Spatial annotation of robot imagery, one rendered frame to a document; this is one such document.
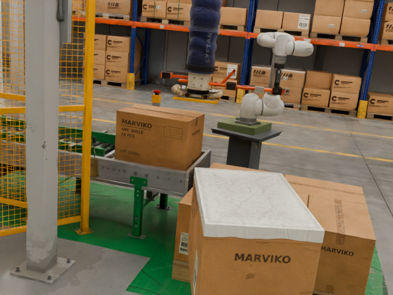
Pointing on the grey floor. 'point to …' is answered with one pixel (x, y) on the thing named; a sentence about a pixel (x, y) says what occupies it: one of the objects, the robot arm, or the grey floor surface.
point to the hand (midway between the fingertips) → (275, 89)
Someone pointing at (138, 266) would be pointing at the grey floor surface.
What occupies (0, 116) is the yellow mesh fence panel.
